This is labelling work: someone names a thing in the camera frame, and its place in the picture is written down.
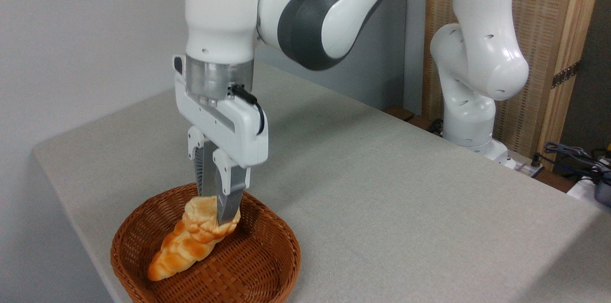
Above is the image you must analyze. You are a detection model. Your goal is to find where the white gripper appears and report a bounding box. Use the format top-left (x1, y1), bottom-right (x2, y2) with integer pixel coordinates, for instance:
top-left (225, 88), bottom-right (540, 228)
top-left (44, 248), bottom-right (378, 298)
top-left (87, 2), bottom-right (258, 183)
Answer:
top-left (173, 55), bottom-right (269, 225)

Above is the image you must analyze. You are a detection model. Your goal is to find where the small round bread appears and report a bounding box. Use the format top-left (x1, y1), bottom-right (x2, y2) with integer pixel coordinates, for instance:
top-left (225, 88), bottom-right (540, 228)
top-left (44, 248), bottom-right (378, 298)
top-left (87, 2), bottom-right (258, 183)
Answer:
top-left (184, 195), bottom-right (242, 238)

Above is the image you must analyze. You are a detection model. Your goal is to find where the long braided bread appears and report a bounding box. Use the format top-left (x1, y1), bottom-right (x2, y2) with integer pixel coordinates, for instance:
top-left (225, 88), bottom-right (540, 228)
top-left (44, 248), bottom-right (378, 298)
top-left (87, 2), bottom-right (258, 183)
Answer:
top-left (147, 219), bottom-right (229, 282)

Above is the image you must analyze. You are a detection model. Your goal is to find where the brown wicker basket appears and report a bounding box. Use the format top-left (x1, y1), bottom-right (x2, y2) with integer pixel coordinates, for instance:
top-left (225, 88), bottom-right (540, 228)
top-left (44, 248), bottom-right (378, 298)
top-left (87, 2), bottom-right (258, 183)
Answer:
top-left (110, 182), bottom-right (302, 303)

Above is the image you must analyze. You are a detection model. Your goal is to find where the white power strip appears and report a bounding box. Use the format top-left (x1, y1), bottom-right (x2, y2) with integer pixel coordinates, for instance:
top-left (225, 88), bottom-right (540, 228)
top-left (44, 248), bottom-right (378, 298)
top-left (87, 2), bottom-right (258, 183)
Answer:
top-left (505, 157), bottom-right (545, 178)

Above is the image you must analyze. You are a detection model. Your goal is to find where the metal screen hinge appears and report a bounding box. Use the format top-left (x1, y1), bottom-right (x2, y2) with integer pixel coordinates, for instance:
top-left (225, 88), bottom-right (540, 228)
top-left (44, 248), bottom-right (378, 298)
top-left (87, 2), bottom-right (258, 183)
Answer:
top-left (551, 61), bottom-right (581, 89)

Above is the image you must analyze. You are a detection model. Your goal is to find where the wooden woven screen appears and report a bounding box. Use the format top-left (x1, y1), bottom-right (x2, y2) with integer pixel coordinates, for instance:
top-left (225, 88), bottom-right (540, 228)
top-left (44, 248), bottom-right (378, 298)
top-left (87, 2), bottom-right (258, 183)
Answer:
top-left (422, 0), bottom-right (607, 170)

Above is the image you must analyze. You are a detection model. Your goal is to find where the blue-grey plastic object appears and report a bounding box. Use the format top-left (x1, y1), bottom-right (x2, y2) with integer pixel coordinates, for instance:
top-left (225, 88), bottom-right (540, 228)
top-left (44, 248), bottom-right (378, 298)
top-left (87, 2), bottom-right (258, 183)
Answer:
top-left (594, 172), bottom-right (611, 208)

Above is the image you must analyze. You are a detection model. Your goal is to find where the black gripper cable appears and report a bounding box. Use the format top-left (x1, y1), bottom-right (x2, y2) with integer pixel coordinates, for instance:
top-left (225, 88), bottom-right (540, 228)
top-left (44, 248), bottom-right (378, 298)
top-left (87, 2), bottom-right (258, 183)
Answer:
top-left (231, 84), bottom-right (265, 136)

